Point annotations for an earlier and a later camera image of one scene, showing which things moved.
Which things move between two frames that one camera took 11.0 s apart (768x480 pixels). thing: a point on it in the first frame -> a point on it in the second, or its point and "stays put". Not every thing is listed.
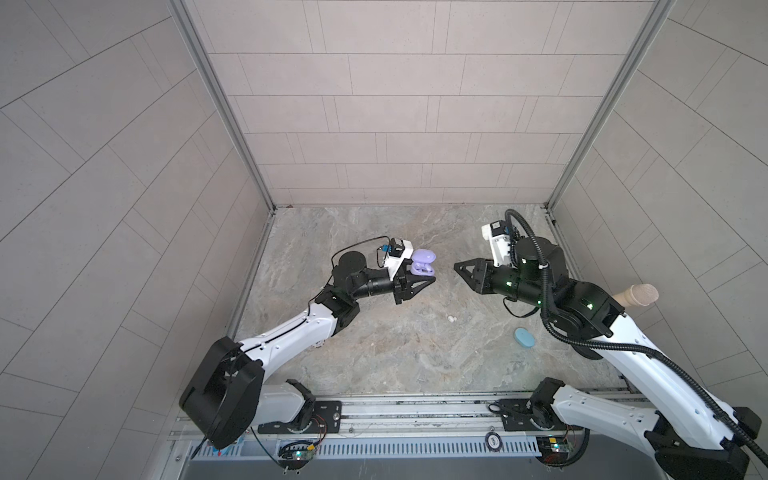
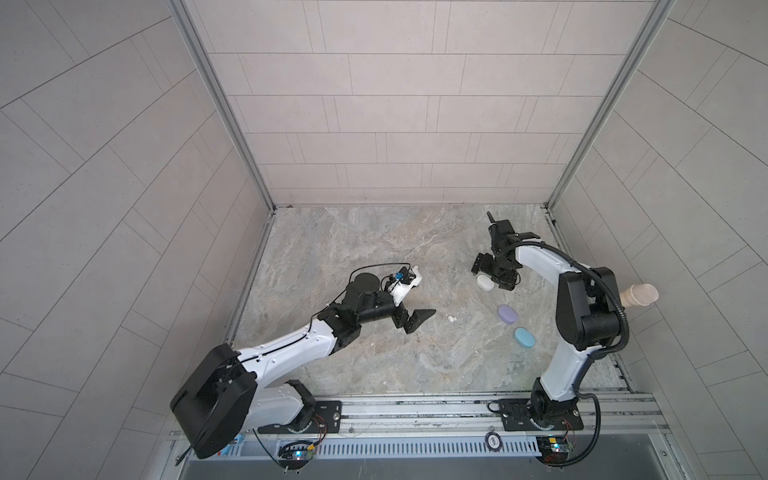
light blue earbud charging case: x=524 y=337 stays put
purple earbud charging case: x=422 y=260 -> x=507 y=314
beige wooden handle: x=638 y=295 stays put
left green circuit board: x=295 y=455 stays put
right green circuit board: x=553 y=450 stays put
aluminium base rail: x=457 y=416 stays put
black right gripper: x=481 y=273 -> x=482 y=261
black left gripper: x=391 y=286 -> x=413 y=321
